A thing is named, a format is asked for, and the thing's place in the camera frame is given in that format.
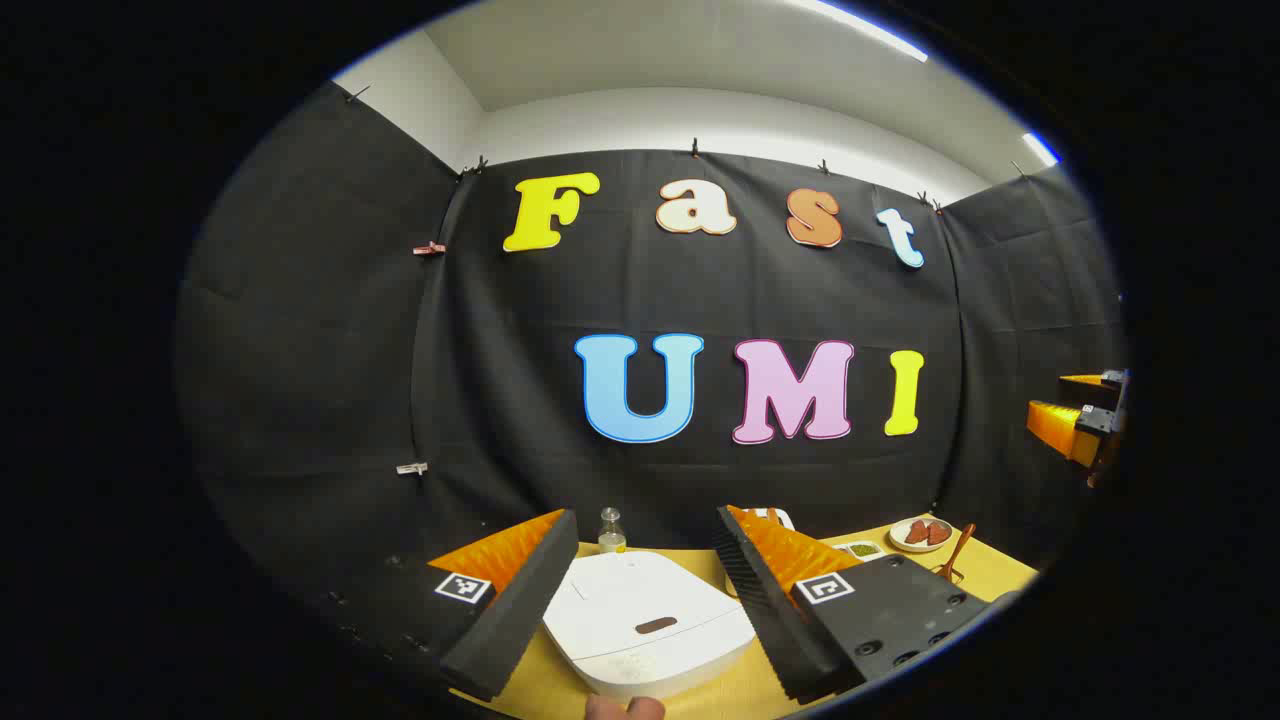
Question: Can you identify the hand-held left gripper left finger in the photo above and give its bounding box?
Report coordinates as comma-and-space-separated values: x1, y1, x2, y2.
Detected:
330, 508, 581, 703

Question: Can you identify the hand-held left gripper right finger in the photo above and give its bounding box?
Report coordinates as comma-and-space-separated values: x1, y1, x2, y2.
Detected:
714, 505, 1001, 704

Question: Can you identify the white rice cooker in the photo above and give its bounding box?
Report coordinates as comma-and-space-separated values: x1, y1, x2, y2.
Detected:
541, 550, 758, 699

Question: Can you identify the brown wooden spoon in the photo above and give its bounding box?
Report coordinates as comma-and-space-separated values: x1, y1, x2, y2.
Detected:
935, 523, 976, 583

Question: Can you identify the white toaster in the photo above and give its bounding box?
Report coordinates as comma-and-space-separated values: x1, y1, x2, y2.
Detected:
725, 508, 797, 601

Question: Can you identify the round white plate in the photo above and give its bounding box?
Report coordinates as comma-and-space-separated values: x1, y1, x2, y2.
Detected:
888, 517, 954, 554

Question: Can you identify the black backdrop cloth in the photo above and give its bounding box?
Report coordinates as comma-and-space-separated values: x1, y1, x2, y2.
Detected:
175, 82, 1131, 601

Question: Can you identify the long ceiling light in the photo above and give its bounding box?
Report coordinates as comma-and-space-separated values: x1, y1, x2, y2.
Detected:
790, 0, 929, 63

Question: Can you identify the row of dark clips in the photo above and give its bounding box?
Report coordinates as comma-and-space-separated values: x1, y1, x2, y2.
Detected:
345, 85, 1026, 214

